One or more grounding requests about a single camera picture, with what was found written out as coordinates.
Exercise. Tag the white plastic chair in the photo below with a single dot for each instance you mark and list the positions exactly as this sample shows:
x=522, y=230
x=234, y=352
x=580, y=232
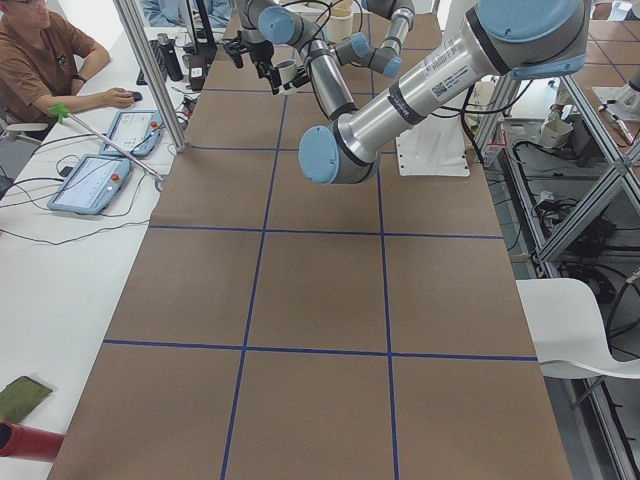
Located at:
x=567, y=331

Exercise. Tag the green cloth pouch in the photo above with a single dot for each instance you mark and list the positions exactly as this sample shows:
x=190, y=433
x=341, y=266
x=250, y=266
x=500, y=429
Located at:
x=20, y=397

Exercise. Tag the black water bottle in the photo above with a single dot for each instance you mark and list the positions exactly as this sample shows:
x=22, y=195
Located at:
x=172, y=65

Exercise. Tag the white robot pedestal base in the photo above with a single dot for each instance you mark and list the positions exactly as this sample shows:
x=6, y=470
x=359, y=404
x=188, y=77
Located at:
x=433, y=145

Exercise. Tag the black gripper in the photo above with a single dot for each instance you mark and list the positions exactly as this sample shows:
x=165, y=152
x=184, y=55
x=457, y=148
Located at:
x=248, y=46
x=300, y=79

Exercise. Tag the aluminium frame rack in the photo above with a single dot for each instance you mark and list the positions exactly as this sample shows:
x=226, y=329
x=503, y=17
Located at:
x=566, y=188

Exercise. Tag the aluminium frame post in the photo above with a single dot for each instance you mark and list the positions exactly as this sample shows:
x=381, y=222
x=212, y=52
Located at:
x=134, y=29

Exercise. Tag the red cylinder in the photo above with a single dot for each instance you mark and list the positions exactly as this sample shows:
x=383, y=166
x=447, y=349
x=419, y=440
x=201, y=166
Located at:
x=28, y=443

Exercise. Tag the lower blue teach pendant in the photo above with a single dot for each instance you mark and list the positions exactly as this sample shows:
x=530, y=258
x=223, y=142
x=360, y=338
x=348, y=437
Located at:
x=91, y=185

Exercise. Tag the white plastic mug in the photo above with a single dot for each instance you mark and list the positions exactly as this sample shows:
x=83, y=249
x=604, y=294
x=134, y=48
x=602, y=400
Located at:
x=287, y=71

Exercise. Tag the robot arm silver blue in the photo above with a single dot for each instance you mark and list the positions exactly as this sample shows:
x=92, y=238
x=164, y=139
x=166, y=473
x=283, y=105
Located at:
x=358, y=51
x=366, y=100

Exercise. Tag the black monitor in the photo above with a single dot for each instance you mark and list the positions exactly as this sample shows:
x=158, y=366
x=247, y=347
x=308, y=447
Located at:
x=202, y=37

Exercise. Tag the upper blue teach pendant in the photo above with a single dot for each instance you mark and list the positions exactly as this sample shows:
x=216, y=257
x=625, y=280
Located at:
x=136, y=131

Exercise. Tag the metal rod with green clip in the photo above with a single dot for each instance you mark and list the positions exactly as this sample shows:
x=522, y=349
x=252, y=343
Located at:
x=61, y=112

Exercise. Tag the blue teach pendant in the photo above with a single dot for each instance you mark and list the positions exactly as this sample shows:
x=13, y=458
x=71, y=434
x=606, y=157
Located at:
x=136, y=131
x=91, y=185

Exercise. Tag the person in brown shirt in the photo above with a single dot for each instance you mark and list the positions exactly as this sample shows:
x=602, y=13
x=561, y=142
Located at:
x=45, y=60

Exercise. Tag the black computer mouse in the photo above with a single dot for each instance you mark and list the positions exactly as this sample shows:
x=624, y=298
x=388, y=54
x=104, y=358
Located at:
x=137, y=96

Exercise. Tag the white lidded bin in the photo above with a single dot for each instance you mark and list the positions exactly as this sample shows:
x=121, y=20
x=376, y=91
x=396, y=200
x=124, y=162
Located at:
x=339, y=26

